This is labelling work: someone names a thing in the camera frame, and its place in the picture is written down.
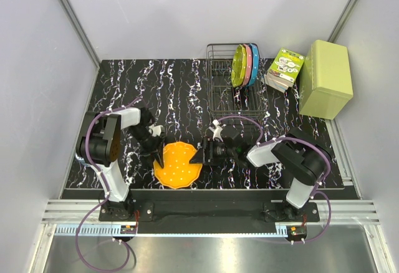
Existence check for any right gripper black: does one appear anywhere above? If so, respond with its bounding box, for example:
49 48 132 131
188 136 236 166

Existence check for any orange dotted plate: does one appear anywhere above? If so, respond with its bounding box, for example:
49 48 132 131
153 141 203 189

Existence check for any black wire dish rack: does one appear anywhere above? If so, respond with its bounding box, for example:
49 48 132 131
206 42 266 120

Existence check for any green dotted plate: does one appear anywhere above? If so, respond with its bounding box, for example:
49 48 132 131
231 44 247 88

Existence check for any pink dotted plate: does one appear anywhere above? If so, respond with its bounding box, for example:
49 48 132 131
243 44 252 86

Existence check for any blue dotted plate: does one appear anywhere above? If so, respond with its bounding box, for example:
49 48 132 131
248 43 260 86

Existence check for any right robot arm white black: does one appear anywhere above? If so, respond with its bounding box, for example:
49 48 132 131
190 128 331 223

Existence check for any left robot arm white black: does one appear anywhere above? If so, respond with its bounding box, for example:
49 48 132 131
75 107 166 221

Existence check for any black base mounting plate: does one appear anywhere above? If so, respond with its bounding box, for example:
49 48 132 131
99 200 320 223

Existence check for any green book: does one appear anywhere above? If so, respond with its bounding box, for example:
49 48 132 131
264 48 305 92

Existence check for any light green box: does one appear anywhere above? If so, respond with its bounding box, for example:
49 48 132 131
299 40 353 120

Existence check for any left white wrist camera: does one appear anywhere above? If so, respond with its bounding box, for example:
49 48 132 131
148 124 166 138

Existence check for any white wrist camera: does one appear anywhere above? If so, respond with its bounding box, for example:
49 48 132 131
148 124 166 138
208 119 223 141

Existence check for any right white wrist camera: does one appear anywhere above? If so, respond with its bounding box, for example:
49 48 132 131
208 119 223 141

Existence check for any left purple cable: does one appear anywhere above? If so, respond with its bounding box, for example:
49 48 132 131
75 96 143 269

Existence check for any purple cable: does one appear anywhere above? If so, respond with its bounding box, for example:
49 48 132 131
75 96 143 269
216 115 332 245

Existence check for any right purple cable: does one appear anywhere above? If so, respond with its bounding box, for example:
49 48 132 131
216 115 332 245

